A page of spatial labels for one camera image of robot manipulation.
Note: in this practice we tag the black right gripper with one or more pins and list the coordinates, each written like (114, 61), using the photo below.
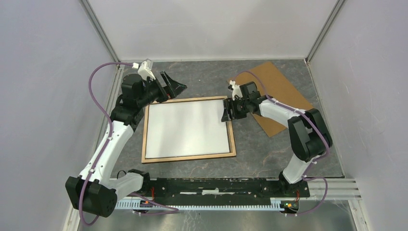
(229, 104)

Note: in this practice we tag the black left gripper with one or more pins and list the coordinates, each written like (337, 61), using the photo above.
(173, 88)

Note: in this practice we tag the landscape photo print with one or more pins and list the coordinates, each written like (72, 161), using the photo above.
(188, 129)

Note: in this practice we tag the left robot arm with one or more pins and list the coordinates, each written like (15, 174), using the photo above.
(92, 191)

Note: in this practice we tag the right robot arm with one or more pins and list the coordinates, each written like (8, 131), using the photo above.
(309, 136)

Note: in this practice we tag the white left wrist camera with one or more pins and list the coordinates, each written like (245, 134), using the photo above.
(144, 69)

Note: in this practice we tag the wooden picture frame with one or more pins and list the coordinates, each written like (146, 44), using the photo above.
(191, 158)

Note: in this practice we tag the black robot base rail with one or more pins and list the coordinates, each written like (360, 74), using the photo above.
(220, 191)

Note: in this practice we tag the left aluminium corner post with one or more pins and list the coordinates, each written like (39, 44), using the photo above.
(88, 9)

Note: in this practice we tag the aluminium corner post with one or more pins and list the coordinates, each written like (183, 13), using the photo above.
(324, 30)
(88, 9)

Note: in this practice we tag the white toothed cable duct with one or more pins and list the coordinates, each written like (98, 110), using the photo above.
(135, 203)

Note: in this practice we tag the right aluminium corner post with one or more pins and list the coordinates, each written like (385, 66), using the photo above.
(324, 30)

